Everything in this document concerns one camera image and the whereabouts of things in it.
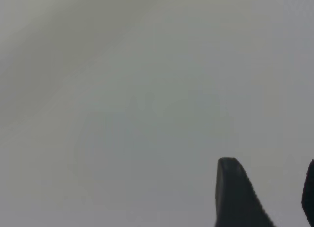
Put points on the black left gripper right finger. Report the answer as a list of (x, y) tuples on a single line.
[(310, 195)]

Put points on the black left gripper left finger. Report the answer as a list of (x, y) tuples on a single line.
[(235, 200)]

